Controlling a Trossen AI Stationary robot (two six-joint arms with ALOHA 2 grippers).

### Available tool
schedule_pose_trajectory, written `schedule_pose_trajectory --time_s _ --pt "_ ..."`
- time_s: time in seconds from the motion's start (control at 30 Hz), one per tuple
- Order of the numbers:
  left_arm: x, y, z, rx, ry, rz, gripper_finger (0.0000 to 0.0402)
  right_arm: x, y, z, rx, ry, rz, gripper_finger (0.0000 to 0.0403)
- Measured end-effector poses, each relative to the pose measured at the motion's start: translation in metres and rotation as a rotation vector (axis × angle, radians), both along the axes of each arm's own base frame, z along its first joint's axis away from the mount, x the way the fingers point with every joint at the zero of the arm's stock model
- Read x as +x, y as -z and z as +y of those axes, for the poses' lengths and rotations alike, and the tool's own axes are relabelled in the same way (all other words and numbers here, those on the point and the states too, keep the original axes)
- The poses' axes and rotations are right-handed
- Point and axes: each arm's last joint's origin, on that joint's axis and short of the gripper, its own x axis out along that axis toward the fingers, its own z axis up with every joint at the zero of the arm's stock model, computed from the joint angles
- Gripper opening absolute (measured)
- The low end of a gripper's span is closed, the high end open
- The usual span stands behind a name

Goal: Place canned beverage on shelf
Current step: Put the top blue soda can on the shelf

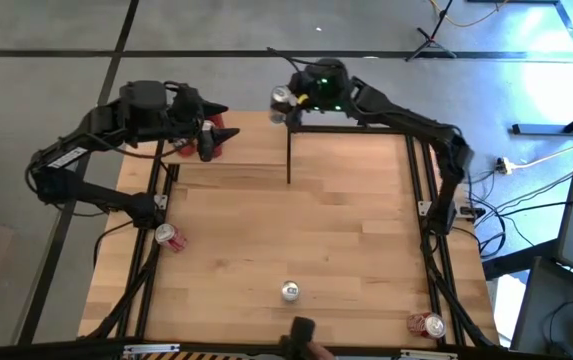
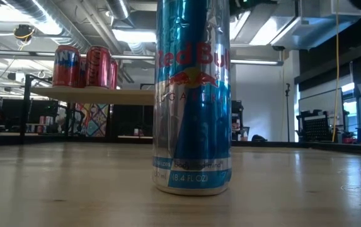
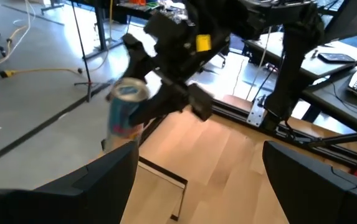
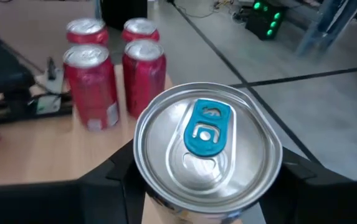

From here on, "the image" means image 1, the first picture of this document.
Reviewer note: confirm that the black power adapter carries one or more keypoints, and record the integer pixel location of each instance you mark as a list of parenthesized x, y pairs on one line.
[(468, 212)]

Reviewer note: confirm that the silver mounting bracket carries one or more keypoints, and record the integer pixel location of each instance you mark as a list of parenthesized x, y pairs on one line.
[(161, 201), (424, 208)]

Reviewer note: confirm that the blue silver Red Bull can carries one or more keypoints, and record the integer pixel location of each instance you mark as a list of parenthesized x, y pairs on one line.
[(282, 96), (290, 291)]

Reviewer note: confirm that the dark cabinet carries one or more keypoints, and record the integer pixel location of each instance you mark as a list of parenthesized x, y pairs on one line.
[(541, 310)]

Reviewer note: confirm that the white power strip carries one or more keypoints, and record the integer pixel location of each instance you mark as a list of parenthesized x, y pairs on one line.
[(504, 165)]

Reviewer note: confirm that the plain red soda can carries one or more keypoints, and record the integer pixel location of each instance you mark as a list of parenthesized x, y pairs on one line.
[(219, 150)]

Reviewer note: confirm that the black aluminium table frame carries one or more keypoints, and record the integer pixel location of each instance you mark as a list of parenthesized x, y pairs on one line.
[(416, 165)]

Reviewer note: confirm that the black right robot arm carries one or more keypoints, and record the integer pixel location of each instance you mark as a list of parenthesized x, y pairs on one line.
[(406, 122)]

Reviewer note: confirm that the yellow black hazard tape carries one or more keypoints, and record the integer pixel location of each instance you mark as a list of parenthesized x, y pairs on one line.
[(191, 356)]

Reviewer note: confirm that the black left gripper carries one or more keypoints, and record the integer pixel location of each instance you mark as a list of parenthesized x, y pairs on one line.
[(186, 115)]

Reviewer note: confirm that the red can with white lettering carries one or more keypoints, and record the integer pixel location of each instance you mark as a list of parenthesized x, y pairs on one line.
[(173, 240), (187, 149)]

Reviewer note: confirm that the black metal bar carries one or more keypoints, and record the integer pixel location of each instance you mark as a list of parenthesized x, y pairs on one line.
[(541, 129)]

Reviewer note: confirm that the black tripod stand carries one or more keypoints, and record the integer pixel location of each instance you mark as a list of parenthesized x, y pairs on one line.
[(433, 37)]

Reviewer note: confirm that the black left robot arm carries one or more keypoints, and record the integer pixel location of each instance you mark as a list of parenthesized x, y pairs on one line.
[(106, 117)]

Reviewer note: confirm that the person's hand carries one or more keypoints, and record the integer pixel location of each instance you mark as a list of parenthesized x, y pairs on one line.
[(322, 354)]

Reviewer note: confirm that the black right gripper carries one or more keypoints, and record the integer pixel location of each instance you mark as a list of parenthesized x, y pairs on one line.
[(326, 85)]

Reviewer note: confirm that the red Coca-Cola can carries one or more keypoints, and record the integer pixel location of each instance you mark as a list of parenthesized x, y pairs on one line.
[(423, 325)]

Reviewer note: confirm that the black handheld object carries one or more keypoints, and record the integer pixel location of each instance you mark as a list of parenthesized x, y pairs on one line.
[(300, 332)]

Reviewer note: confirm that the silver metal plate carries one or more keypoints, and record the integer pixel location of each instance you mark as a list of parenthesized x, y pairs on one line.
[(428, 355), (151, 348)]

